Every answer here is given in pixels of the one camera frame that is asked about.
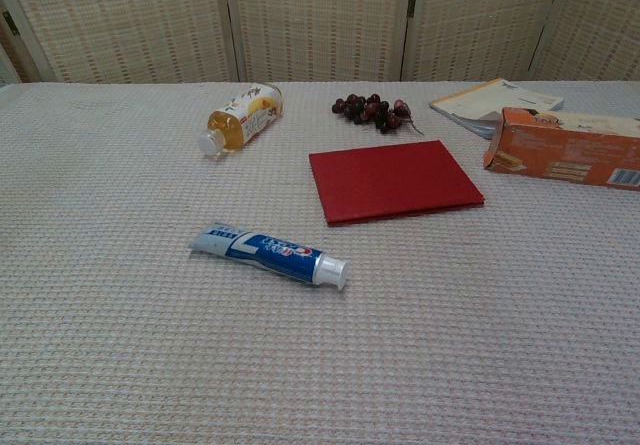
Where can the blue and white toothpaste tube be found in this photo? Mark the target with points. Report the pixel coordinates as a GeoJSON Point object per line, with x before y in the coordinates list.
{"type": "Point", "coordinates": [270, 253]}

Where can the red notebook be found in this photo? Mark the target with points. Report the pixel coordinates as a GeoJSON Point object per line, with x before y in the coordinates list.
{"type": "Point", "coordinates": [395, 182]}

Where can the dark red grape bunch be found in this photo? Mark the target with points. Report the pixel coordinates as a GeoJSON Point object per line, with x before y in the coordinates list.
{"type": "Point", "coordinates": [372, 111]}

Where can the yellow tea plastic bottle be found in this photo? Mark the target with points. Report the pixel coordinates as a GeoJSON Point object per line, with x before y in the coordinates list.
{"type": "Point", "coordinates": [247, 114]}

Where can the white notebook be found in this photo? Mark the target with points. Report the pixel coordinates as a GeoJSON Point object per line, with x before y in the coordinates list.
{"type": "Point", "coordinates": [477, 126]}

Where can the woven folding screen panel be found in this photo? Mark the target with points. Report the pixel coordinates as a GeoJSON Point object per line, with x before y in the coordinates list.
{"type": "Point", "coordinates": [320, 20]}
{"type": "Point", "coordinates": [130, 20]}
{"type": "Point", "coordinates": [10, 50]}
{"type": "Point", "coordinates": [600, 30]}
{"type": "Point", "coordinates": [480, 20]}

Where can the white book with yellow edge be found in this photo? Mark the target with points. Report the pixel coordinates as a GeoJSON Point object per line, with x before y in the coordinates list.
{"type": "Point", "coordinates": [495, 99]}

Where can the dark metal screen hinge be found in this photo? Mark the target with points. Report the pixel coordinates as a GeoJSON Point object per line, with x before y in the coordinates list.
{"type": "Point", "coordinates": [10, 23]}
{"type": "Point", "coordinates": [411, 6]}

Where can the white woven tablecloth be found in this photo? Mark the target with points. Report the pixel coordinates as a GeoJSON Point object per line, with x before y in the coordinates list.
{"type": "Point", "coordinates": [150, 345]}

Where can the orange cardboard box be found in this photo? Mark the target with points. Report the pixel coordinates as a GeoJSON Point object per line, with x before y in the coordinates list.
{"type": "Point", "coordinates": [565, 152]}

